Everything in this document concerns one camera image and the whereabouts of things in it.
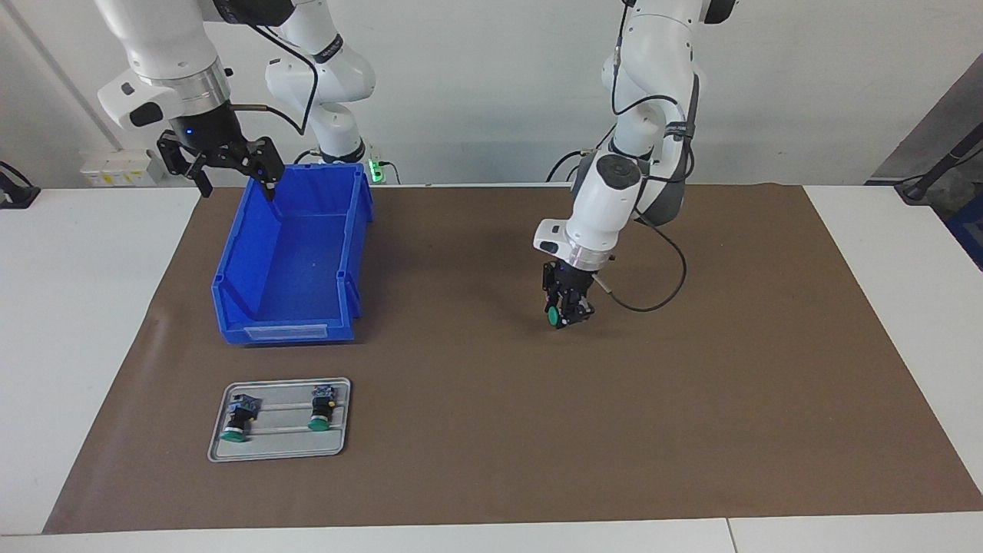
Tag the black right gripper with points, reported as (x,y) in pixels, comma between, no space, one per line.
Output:
(207,134)

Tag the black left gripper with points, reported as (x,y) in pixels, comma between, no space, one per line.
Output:
(568,280)

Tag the green push button switch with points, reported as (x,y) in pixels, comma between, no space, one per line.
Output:
(239,418)
(321,411)
(552,314)

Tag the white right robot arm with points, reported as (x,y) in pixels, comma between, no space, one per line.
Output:
(169,46)

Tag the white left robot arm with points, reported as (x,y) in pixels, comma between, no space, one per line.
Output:
(607,207)

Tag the brown table mat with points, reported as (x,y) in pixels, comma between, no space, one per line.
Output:
(576,422)

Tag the blue plastic storage bin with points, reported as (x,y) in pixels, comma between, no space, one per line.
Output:
(292,261)

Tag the grey metal tray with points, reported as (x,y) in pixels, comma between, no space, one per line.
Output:
(284,447)

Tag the black stand pole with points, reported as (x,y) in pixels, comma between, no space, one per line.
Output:
(921,188)

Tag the blue crate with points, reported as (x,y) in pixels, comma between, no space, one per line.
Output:
(971,238)

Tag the white wall socket box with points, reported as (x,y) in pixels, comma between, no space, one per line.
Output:
(115,169)

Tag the black clamp mount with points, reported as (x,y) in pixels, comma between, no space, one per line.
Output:
(15,196)

